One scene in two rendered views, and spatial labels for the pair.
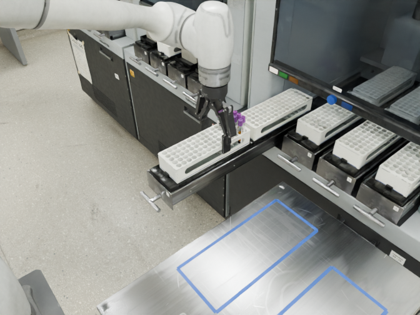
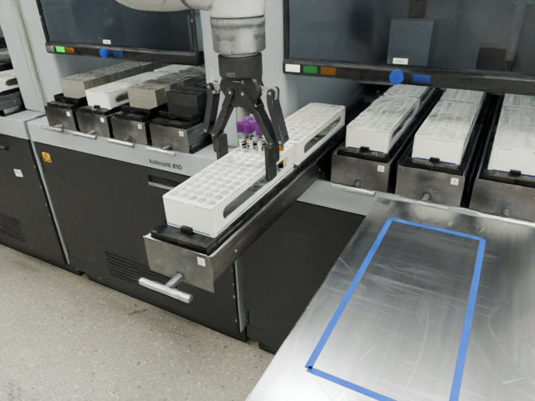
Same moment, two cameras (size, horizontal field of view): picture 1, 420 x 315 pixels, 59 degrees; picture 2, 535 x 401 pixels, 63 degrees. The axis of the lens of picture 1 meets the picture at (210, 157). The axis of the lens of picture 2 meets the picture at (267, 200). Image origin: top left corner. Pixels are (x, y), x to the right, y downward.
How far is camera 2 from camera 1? 0.51 m
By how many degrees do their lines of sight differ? 22
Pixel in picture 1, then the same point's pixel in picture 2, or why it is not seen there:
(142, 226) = (109, 391)
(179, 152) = (201, 188)
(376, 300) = not seen: outside the picture
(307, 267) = (521, 290)
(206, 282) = (384, 374)
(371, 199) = (496, 198)
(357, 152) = (453, 140)
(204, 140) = (232, 168)
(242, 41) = not seen: hidden behind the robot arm
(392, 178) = (517, 157)
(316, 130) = (380, 130)
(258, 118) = (292, 134)
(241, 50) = not seen: hidden behind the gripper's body
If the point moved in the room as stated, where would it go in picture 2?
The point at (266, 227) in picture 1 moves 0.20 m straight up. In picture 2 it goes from (409, 256) to (430, 122)
